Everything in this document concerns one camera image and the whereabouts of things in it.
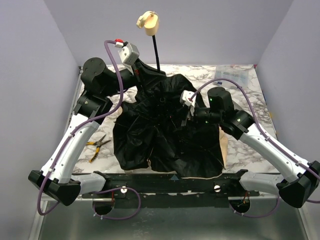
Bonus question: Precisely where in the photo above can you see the black and beige umbrella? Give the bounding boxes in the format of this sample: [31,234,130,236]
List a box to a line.
[112,10,229,179]

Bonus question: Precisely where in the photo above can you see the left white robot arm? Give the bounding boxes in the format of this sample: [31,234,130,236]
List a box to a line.
[28,57,166,206]

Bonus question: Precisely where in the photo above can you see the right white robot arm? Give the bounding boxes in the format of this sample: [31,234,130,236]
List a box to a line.
[185,87,320,208]

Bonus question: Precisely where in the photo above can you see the clear plastic parts box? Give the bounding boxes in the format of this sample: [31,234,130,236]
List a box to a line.
[214,65,249,88]

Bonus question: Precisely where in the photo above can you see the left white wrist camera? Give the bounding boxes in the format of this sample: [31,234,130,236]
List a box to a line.
[118,43,140,67]

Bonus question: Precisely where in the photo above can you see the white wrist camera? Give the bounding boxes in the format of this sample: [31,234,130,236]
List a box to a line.
[179,90,196,115]
[118,43,140,67]

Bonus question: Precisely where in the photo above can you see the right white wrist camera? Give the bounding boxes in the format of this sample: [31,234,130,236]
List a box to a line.
[179,90,196,115]

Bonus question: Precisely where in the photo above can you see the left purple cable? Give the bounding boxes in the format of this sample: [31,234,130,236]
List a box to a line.
[36,39,142,221]

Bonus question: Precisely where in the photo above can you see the purple cable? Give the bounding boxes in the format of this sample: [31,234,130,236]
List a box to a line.
[188,78,320,218]
[36,39,142,221]

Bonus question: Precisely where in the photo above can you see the yellow handled pliers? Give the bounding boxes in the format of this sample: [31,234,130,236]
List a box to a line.
[86,134,111,163]

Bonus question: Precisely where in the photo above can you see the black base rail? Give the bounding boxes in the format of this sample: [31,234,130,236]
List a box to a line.
[82,171,247,209]

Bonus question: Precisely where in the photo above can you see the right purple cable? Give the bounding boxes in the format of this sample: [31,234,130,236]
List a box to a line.
[188,78,320,218]

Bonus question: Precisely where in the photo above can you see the aluminium frame rail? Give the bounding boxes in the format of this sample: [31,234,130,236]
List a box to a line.
[28,66,83,240]

